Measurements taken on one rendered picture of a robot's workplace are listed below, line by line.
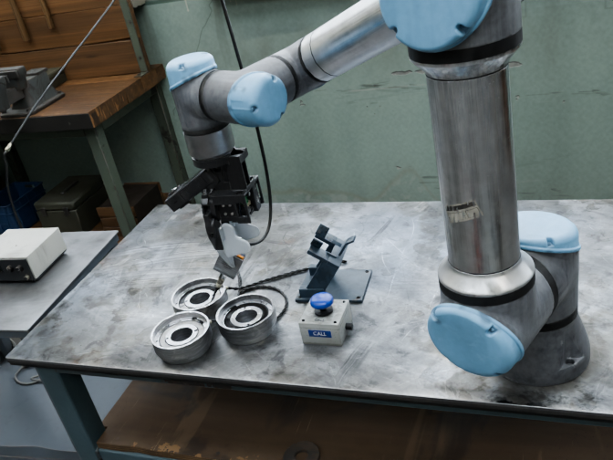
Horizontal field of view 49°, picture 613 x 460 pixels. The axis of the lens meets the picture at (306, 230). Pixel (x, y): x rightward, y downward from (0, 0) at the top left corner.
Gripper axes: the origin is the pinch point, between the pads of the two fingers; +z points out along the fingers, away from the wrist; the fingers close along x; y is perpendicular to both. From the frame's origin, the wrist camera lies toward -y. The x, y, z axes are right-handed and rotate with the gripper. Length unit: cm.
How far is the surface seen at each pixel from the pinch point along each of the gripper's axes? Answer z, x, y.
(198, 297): 11.4, 3.0, -11.0
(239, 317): 11.1, -2.9, -0.1
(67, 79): 7, 153, -138
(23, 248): 17, 31, -76
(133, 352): 13.1, -11.2, -18.3
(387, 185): 68, 158, -6
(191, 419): 38.1, -3.1, -17.8
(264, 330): 11.1, -6.6, 6.1
